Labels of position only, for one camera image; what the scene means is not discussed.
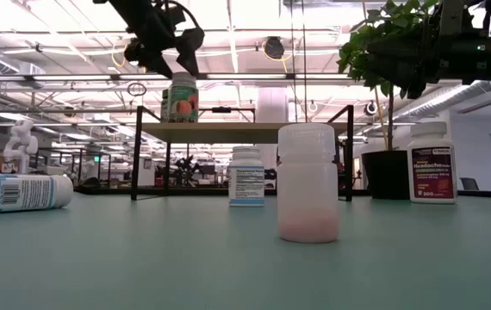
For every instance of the wooden shelf black legs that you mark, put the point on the wooden shelf black legs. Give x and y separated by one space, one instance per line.
228 132

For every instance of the white bottle supplement facts label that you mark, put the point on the white bottle supplement facts label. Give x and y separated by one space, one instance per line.
246 181

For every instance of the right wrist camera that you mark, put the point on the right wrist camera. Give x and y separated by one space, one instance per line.
451 17

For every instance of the translucent white plastic bottle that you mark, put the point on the translucent white plastic bottle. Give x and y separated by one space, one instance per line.
308 194

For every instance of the gummy vitamin bottle green label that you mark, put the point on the gummy vitamin bottle green label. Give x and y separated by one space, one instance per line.
183 103

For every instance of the green potted plant black pot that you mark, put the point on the green potted plant black pot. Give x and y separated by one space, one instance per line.
385 172

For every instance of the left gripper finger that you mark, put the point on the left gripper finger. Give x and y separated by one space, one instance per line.
190 47
159 66

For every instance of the grey office chair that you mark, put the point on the grey office chair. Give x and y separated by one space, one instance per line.
469 184

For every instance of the white headache bottle maroon label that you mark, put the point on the white headache bottle maroon label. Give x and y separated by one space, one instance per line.
431 172

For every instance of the white robot figure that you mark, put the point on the white robot figure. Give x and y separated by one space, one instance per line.
21 146

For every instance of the black round ceiling lamp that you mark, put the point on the black round ceiling lamp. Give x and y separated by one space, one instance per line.
370 107
273 47

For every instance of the white bottle barcode label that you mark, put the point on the white bottle barcode label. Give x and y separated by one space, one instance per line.
17 194

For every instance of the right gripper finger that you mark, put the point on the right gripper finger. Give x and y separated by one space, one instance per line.
409 60

